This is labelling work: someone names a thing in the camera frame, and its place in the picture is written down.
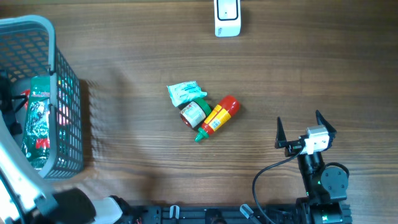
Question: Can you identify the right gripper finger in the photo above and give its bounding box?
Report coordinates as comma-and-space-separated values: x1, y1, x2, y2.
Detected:
274, 117, 287, 148
315, 110, 337, 146

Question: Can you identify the red sauce bottle yellow label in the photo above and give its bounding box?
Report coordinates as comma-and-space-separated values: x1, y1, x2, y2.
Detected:
195, 95, 240, 142

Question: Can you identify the small jar green lid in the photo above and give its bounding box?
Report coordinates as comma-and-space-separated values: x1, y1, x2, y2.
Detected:
180, 98, 212, 128

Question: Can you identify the light blue tissue pack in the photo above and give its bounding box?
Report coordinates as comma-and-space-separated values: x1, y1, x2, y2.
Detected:
167, 81, 208, 107

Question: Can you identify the green snack bag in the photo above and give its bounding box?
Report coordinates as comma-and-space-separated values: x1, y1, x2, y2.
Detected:
21, 77, 50, 170

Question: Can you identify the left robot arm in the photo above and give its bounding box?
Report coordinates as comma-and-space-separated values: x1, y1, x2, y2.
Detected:
1, 71, 133, 224

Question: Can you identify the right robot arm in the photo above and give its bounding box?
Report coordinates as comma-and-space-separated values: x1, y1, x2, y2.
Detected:
275, 111, 353, 224

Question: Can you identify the white barcode scanner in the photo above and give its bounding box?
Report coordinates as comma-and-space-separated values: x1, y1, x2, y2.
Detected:
213, 0, 241, 37

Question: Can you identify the red snack sachet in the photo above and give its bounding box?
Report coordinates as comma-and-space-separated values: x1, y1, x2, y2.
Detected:
21, 90, 30, 110

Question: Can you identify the grey plastic shopping basket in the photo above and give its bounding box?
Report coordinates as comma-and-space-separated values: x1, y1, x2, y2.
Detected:
1, 15, 83, 180

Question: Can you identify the black right camera cable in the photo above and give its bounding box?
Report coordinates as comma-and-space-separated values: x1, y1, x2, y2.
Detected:
252, 146, 307, 224

